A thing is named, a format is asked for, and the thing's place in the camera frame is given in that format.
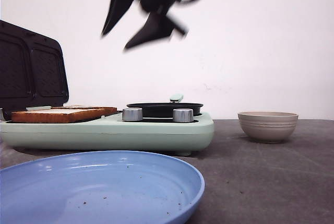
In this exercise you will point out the beige ceramic bowl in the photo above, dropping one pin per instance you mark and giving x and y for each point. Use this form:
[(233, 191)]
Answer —
[(268, 127)]

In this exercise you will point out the mint green breakfast maker base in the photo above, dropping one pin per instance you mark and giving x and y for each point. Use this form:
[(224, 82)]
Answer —
[(112, 133)]

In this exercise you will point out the silver control knob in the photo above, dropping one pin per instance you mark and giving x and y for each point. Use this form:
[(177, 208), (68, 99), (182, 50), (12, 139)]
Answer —
[(132, 114), (183, 115)]

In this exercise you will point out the left silver control knob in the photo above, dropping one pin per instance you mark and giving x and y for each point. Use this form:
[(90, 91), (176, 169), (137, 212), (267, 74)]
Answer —
[(132, 114)]

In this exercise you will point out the breakfast maker hinged lid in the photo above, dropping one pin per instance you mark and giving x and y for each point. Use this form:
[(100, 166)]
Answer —
[(32, 70)]

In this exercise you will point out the blue plate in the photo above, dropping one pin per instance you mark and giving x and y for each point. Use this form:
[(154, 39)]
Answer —
[(101, 187)]

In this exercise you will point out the black frying pan green handle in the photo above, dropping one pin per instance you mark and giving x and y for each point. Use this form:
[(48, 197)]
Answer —
[(165, 109)]

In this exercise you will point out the white bread slice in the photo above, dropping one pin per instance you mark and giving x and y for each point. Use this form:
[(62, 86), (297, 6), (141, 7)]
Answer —
[(56, 115), (88, 108)]

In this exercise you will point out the right silver control knob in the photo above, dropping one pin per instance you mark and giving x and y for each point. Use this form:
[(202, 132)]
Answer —
[(183, 115)]

